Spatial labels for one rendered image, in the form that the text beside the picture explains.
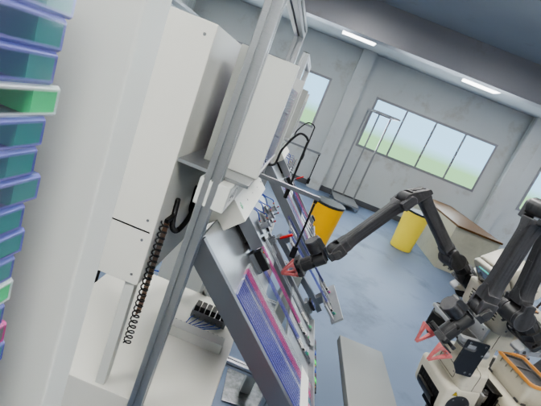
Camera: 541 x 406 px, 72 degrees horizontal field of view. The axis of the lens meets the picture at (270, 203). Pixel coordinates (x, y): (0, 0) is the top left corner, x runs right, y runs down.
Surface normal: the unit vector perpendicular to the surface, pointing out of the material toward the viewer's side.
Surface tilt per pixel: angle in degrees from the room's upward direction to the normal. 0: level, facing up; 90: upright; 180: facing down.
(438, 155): 90
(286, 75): 90
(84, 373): 0
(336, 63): 90
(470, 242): 90
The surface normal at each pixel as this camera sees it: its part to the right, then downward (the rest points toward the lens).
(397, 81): -0.11, 0.25
